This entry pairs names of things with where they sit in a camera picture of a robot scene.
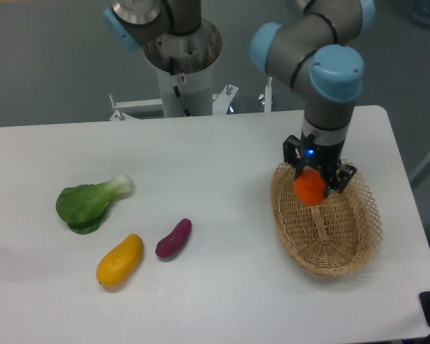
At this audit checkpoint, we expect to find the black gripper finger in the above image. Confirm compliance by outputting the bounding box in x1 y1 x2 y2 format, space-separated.
322 163 357 198
282 135 307 178

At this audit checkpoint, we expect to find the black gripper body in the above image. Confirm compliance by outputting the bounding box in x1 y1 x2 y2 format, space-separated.
298 121 347 179

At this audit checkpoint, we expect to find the orange fruit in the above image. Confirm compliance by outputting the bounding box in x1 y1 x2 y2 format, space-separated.
295 168 326 206

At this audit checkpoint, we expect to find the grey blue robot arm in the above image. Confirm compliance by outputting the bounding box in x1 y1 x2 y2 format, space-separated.
102 1 376 204

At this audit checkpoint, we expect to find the woven wicker basket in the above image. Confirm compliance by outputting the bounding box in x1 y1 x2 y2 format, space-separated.
270 163 383 277

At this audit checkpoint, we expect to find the purple sweet potato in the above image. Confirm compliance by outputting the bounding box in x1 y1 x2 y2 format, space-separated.
155 219 192 259

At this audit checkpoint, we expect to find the yellow mango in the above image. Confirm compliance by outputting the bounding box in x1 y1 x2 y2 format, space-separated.
96 234 143 288

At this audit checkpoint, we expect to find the green bok choy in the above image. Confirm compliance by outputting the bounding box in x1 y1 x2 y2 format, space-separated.
55 173 134 235

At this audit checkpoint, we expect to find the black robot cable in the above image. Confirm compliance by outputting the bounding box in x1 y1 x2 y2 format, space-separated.
168 56 192 118

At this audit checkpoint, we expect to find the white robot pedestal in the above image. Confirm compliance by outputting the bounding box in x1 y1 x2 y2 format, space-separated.
108 19 275 121

